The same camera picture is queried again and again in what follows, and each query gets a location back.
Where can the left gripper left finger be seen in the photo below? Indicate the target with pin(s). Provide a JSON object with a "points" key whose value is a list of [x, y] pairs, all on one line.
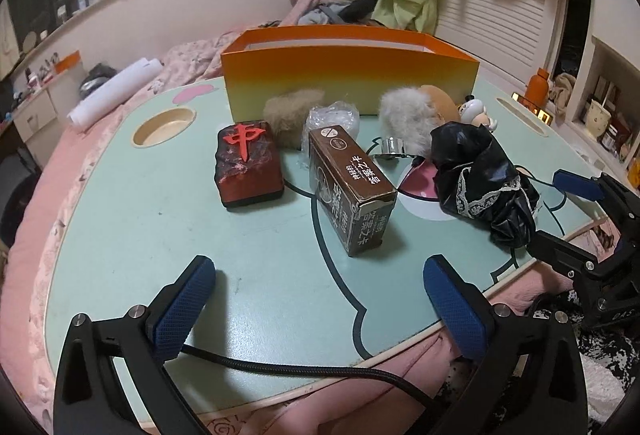
{"points": [[89, 397]]}

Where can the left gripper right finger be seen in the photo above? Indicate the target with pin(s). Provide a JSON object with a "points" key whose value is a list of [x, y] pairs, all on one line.
{"points": [[528, 377]]}

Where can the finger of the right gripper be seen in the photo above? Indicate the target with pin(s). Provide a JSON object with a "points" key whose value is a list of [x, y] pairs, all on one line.
{"points": [[587, 188]]}

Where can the cartoon figure keychain toy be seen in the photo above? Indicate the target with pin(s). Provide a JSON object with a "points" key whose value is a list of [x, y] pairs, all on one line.
{"points": [[474, 112]]}

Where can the orange plush bun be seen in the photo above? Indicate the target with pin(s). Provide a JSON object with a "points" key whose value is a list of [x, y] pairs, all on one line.
{"points": [[443, 104]]}

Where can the grey fluffy scrunchie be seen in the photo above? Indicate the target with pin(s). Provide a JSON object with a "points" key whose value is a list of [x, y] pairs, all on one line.
{"points": [[410, 115]]}

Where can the metal ring clip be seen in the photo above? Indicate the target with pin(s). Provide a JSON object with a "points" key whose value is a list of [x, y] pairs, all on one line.
{"points": [[391, 147]]}

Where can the red mahjong tile block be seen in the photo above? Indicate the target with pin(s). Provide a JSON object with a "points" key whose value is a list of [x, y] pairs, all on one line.
{"points": [[248, 168]]}

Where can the brown carton box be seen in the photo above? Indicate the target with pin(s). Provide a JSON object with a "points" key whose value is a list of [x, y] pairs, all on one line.
{"points": [[357, 196]]}

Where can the clear plastic packet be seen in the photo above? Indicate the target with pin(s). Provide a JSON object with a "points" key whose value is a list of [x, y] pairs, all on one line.
{"points": [[338, 113]]}

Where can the brown fluffy scrunchie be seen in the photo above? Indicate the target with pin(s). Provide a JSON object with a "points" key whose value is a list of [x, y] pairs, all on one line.
{"points": [[287, 114]]}

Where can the white floral mug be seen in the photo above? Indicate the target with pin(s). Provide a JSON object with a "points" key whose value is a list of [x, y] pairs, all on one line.
{"points": [[597, 119]]}

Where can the orange water bottle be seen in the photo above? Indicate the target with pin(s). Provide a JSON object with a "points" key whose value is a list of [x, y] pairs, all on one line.
{"points": [[536, 93]]}

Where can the white drawer cabinet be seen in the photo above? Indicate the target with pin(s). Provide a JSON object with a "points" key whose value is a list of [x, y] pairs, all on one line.
{"points": [[42, 118]]}

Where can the orange gradient storage box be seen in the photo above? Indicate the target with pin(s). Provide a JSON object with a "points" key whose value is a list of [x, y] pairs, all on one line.
{"points": [[352, 63]]}

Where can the white paper roll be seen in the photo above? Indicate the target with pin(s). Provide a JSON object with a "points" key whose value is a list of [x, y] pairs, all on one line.
{"points": [[113, 93]]}

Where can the small orange box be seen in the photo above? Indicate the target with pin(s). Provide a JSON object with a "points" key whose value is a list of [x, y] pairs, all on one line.
{"points": [[68, 62]]}

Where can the pile of clothes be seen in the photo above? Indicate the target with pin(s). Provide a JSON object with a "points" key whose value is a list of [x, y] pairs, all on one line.
{"points": [[320, 12]]}

